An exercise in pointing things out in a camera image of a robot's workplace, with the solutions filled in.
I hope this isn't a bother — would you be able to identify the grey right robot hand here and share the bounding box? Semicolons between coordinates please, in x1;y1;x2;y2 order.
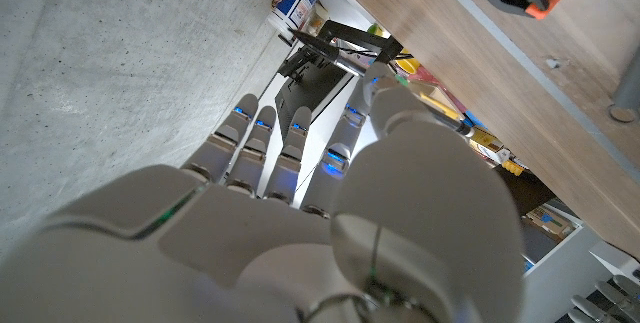
0;61;526;323

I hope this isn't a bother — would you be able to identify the black pen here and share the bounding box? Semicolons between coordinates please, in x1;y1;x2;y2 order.
288;27;475;138

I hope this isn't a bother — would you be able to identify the black monitor on stand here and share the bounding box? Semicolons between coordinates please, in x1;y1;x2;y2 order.
273;19;405;140

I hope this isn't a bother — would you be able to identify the clear jar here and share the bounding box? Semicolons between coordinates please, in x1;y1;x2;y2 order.
302;2;331;37

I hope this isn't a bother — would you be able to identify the yellow cup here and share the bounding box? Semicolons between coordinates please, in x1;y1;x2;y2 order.
394;52;422;75

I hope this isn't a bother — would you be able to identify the yellow white carton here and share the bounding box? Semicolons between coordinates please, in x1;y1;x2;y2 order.
469;127;511;164

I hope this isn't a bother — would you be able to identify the cardboard box with clutter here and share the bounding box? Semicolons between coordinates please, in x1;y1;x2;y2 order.
522;203;576;239

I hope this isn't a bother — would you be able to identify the white shelf unit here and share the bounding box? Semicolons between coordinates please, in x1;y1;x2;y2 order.
519;202;640;323

